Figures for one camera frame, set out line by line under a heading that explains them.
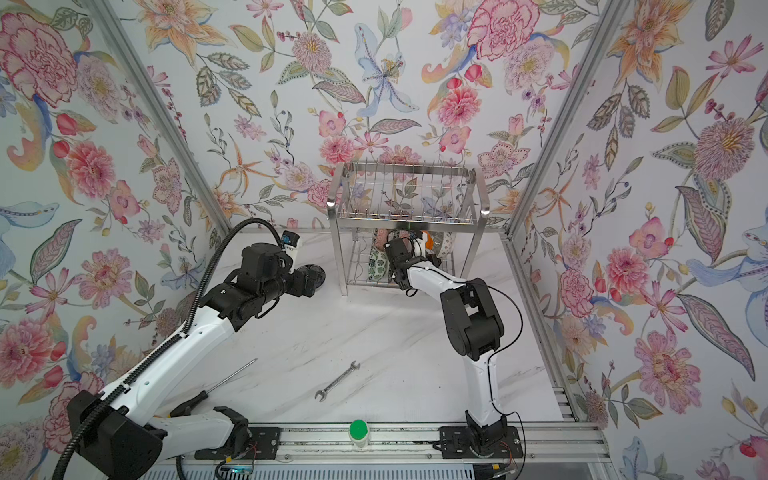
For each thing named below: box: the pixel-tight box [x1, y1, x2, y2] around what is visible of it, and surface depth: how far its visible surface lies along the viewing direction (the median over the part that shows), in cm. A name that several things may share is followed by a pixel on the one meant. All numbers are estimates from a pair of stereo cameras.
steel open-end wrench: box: [315, 360, 361, 402], surface depth 86 cm
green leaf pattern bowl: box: [368, 247, 389, 282], surface depth 99 cm
